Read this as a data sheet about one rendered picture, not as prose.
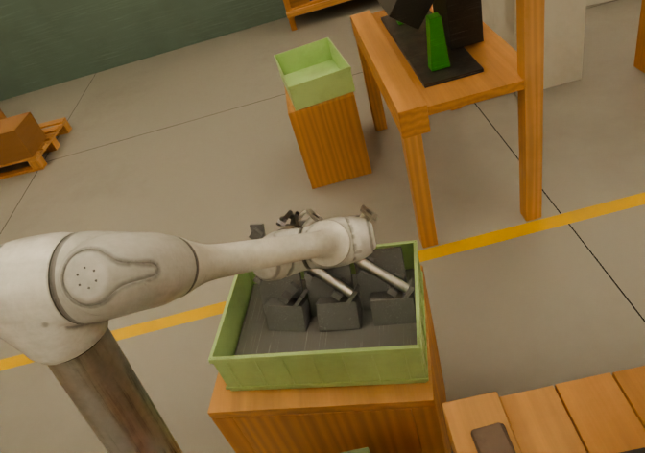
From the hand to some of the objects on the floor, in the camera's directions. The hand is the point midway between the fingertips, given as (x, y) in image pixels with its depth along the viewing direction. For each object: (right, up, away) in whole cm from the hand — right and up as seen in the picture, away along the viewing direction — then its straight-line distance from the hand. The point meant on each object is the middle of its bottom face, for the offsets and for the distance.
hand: (309, 223), depth 157 cm
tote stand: (+23, -96, +62) cm, 117 cm away
